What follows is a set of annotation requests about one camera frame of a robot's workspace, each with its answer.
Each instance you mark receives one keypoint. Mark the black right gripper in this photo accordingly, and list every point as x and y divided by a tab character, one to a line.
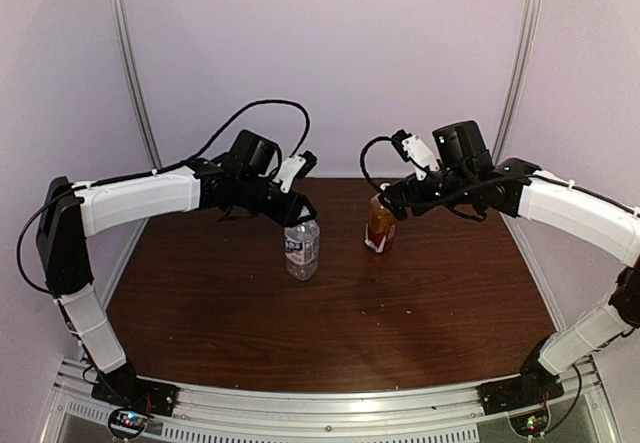
419	205

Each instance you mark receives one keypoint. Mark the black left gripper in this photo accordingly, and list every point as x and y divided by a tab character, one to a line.
294	205

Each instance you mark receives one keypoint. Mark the clear plastic water bottle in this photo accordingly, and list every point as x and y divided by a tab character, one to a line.
301	250

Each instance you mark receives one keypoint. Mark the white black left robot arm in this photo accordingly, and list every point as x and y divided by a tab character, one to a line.
75	212

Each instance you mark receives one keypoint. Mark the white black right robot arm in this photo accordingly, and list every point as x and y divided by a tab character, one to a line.
458	173

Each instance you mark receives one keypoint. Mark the amber tea bottle red label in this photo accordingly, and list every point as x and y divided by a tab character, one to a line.
380	226

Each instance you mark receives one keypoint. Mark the right circuit board with leds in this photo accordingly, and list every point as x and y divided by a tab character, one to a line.
530	424

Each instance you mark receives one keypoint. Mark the circuit board with leds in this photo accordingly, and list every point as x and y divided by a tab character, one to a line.
530	424
127	423

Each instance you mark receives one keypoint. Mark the left circuit board with leds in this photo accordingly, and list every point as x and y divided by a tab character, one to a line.
127	423

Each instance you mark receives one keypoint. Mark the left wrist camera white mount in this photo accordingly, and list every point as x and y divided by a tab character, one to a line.
294	167

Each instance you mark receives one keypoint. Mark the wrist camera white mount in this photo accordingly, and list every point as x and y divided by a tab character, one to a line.
413	150
294	167

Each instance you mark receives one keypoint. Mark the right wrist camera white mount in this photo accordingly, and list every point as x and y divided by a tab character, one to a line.
413	150

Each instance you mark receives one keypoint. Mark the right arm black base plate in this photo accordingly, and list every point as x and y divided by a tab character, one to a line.
518	392

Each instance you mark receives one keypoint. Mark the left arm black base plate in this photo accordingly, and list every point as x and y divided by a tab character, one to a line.
127	390

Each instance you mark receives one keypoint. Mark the right aluminium corner post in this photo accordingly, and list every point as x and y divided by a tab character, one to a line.
527	32

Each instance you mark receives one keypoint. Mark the aluminium corner post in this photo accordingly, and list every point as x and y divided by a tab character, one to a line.
133	83
527	32

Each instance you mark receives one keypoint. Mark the left aluminium corner post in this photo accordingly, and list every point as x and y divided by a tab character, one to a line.
133	83

